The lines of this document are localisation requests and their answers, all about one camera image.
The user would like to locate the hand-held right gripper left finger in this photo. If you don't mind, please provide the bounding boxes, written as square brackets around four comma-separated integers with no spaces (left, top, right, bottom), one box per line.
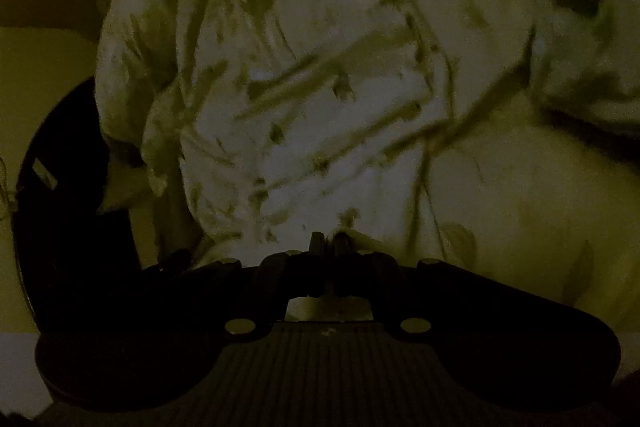
[47,231,327,335]

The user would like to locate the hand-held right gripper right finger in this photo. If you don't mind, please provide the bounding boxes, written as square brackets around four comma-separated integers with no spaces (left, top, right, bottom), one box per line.
[332,231,623,337]

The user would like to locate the white printed small garment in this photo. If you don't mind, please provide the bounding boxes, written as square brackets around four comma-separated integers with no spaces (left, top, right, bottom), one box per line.
[97,0,640,269]

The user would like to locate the pale printed blanket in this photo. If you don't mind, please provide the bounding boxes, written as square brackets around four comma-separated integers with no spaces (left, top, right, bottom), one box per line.
[425,97,640,334]

